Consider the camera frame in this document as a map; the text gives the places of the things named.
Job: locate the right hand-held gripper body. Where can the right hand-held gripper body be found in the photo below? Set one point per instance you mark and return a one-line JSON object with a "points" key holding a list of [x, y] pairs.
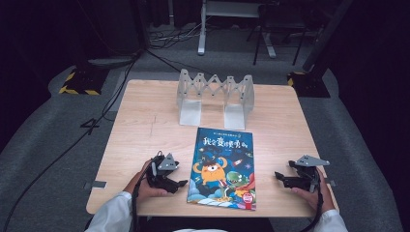
{"points": [[311, 161]]}

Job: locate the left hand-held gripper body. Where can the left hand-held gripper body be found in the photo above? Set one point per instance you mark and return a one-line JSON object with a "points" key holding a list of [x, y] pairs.
{"points": [[167, 163]]}

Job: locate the blue cartoon picture book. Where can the blue cartoon picture book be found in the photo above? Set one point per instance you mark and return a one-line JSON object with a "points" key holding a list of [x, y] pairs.
{"points": [[222, 167]]}

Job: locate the grey metal book rack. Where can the grey metal book rack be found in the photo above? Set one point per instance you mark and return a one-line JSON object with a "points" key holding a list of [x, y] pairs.
{"points": [[233, 117]]}

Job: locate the person's left hand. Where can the person's left hand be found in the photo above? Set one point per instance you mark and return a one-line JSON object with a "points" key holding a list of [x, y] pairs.
{"points": [[140, 190]]}

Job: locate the person's right hand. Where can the person's right hand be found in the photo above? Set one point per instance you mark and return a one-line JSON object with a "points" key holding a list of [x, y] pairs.
{"points": [[324, 198]]}

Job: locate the grey tape piece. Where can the grey tape piece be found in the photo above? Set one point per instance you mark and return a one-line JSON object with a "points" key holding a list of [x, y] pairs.
{"points": [[330, 182], [98, 184]]}

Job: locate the yellow black striped stand base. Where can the yellow black striped stand base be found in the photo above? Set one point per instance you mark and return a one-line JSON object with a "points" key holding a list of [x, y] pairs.
{"points": [[309, 85], [83, 80]]}

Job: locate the black chair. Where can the black chair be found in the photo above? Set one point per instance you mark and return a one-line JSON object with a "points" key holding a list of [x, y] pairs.
{"points": [[257, 48]]}

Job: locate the dark slanted stand pole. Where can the dark slanted stand pole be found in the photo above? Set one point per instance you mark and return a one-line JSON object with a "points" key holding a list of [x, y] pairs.
{"points": [[325, 35]]}

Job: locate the white desk frame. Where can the white desk frame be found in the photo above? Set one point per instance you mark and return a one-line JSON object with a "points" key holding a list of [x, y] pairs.
{"points": [[202, 32]]}

